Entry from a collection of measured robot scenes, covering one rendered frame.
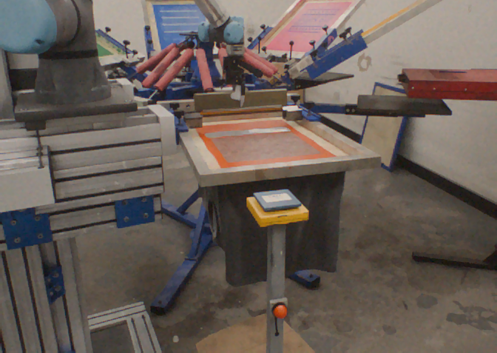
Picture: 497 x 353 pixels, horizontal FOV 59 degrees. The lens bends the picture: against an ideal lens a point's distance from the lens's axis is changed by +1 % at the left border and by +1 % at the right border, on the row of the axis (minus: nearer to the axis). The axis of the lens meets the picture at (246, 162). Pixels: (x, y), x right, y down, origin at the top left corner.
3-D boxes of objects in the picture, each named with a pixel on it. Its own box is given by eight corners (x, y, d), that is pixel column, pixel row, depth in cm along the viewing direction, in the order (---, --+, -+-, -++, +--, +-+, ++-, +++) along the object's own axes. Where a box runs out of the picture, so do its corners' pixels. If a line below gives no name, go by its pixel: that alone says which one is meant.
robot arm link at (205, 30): (208, 21, 163) (234, 21, 169) (195, 21, 172) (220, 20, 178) (209, 43, 166) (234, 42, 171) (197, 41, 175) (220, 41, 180)
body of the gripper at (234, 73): (222, 83, 188) (221, 55, 184) (242, 82, 190) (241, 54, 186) (226, 86, 181) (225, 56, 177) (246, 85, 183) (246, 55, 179)
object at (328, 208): (341, 272, 161) (348, 161, 147) (220, 293, 150) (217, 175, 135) (337, 268, 163) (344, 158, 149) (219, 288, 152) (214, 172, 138)
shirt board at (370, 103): (438, 111, 254) (440, 97, 251) (450, 128, 217) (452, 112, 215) (218, 101, 286) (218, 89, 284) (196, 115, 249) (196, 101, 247)
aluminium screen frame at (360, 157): (380, 167, 140) (381, 156, 139) (200, 187, 126) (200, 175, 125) (291, 115, 212) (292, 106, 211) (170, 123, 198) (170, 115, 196)
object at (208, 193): (242, 259, 150) (242, 170, 140) (218, 263, 148) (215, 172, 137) (216, 205, 192) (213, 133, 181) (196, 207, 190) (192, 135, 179)
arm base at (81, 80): (35, 106, 84) (26, 53, 81) (35, 94, 97) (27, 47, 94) (116, 100, 90) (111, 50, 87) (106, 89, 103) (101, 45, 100)
